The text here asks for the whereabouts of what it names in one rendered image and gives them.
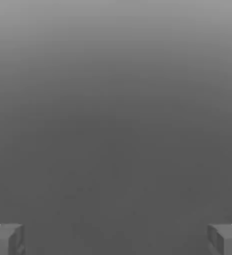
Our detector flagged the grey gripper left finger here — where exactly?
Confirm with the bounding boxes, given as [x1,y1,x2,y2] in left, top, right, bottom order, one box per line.
[0,223,26,255]

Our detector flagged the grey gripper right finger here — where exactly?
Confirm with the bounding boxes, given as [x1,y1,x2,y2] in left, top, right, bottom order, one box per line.
[206,223,232,255]

